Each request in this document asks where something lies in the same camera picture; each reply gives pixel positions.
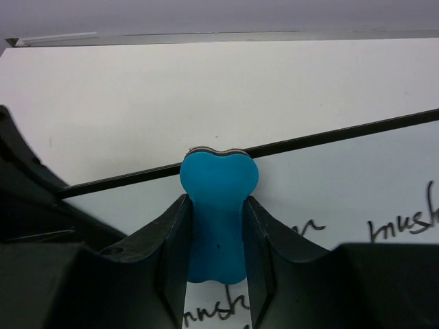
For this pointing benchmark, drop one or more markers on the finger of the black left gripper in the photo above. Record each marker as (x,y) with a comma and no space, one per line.
(31,210)

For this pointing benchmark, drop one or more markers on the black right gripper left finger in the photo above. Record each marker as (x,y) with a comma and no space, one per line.
(52,281)

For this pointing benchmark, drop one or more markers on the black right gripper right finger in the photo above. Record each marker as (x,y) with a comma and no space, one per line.
(294,283)

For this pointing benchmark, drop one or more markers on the blue whiteboard eraser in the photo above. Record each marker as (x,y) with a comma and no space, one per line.
(218,183)

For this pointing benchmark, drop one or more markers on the small black-framed whiteboard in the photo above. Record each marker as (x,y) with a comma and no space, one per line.
(340,231)

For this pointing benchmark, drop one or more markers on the aluminium table frame rail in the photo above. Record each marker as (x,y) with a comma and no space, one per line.
(94,39)

